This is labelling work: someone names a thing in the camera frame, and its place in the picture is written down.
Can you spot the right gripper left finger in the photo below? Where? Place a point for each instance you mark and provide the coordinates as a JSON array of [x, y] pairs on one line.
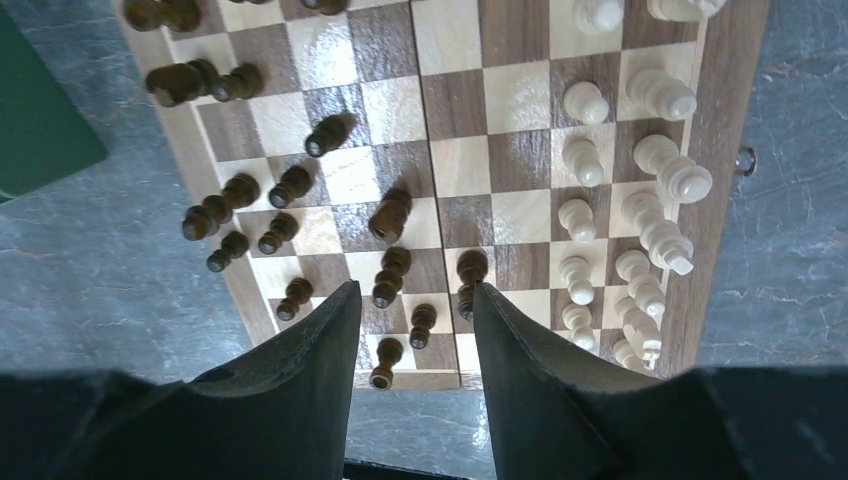
[[280, 411]]

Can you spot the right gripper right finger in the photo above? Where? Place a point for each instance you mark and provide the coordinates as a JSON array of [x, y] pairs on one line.
[[548, 401]]

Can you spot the green plastic tray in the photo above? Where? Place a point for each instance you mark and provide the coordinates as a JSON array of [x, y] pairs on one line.
[[44, 138]]

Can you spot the metal board clasp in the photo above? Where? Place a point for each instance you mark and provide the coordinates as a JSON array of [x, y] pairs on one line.
[[746, 161]]

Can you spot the wooden chess board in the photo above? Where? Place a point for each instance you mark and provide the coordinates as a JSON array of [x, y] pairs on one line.
[[576, 155]]

